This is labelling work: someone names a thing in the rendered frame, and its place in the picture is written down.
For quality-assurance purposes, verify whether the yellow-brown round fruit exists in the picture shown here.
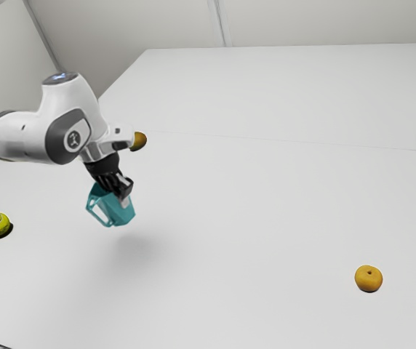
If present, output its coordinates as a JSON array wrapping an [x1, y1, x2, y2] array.
[[129, 131, 148, 152]]

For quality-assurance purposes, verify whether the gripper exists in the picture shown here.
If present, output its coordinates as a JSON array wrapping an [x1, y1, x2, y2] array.
[[83, 153, 135, 209]]

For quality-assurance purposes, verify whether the orange fruit with stem dimple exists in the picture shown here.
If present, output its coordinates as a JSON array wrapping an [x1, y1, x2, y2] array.
[[354, 264, 384, 293]]

